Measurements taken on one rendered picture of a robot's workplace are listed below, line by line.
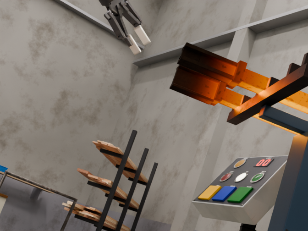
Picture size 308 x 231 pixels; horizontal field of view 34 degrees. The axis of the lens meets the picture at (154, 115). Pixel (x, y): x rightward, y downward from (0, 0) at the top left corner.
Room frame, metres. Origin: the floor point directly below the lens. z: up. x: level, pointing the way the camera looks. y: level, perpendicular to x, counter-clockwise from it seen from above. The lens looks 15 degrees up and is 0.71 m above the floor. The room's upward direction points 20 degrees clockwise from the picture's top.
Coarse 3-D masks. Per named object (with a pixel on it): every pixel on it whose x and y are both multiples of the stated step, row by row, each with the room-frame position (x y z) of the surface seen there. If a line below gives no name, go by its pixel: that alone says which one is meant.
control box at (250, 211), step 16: (240, 160) 1.98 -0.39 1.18; (256, 160) 1.88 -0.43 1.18; (272, 160) 1.79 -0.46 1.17; (272, 176) 1.70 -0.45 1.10; (256, 192) 1.68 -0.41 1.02; (272, 192) 1.70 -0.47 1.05; (208, 208) 1.90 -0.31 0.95; (224, 208) 1.78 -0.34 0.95; (240, 208) 1.68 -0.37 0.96; (256, 208) 1.69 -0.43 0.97
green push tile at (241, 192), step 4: (240, 188) 1.77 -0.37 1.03; (244, 188) 1.74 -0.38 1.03; (248, 188) 1.72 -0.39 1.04; (252, 188) 1.71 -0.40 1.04; (236, 192) 1.76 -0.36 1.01; (240, 192) 1.74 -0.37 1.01; (244, 192) 1.72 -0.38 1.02; (248, 192) 1.71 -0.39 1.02; (232, 196) 1.76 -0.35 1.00; (236, 196) 1.74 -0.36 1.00; (240, 196) 1.72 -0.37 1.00; (244, 196) 1.70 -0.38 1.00; (228, 200) 1.76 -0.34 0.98; (232, 200) 1.73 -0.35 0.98; (236, 200) 1.71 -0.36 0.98; (240, 200) 1.70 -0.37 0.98
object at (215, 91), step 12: (180, 72) 0.88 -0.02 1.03; (192, 72) 0.88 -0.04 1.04; (180, 84) 0.88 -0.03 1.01; (192, 84) 0.88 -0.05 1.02; (204, 84) 0.88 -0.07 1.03; (216, 84) 0.89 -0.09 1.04; (192, 96) 0.89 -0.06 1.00; (204, 96) 0.88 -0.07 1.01; (216, 96) 0.87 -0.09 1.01; (228, 96) 0.88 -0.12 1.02; (240, 96) 0.88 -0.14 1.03; (264, 120) 0.91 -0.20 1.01
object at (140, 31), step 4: (136, 28) 1.65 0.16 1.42; (140, 28) 1.64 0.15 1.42; (136, 32) 1.66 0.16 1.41; (140, 32) 1.65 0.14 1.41; (144, 32) 1.65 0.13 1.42; (140, 36) 1.67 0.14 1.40; (144, 36) 1.66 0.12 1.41; (144, 40) 1.67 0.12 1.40; (148, 40) 1.66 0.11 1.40; (144, 44) 1.68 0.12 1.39
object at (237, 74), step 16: (192, 48) 0.75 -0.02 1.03; (192, 64) 0.76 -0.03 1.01; (208, 64) 0.77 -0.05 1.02; (224, 64) 0.77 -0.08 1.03; (240, 64) 0.75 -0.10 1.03; (224, 80) 0.78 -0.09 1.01; (240, 80) 0.75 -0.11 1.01; (256, 80) 0.76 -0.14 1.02; (304, 96) 0.77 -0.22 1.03; (304, 112) 0.80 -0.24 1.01
